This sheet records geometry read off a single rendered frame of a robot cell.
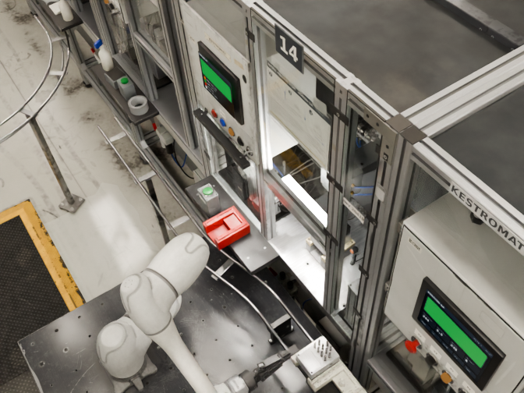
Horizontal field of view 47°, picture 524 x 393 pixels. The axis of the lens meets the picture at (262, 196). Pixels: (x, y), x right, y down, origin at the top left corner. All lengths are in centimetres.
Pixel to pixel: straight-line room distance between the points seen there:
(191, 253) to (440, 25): 96
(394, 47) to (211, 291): 147
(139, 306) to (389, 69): 95
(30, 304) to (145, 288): 196
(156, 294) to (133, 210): 211
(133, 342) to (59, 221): 177
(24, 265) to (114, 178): 80
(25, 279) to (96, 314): 113
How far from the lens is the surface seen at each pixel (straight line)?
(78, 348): 268
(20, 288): 377
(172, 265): 183
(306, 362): 223
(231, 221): 253
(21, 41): 549
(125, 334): 234
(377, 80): 150
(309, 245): 243
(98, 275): 367
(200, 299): 266
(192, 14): 208
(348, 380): 228
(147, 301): 179
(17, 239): 399
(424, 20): 171
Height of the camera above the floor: 298
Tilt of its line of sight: 51 degrees down
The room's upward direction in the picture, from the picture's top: 5 degrees counter-clockwise
